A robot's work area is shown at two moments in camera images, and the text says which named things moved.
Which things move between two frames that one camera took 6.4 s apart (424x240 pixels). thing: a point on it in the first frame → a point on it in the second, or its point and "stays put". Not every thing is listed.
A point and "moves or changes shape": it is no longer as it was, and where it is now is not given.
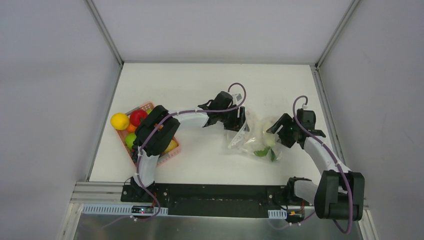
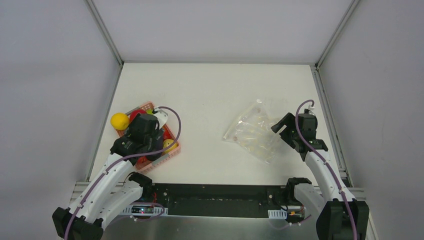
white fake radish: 269,139 moves or changes shape
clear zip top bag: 254,138 moves or changes shape
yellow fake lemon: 119,121 stays put
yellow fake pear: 173,144 stays put
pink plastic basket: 122,134 stays put
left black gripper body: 236,119 → 156,139
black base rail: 254,200 stays put
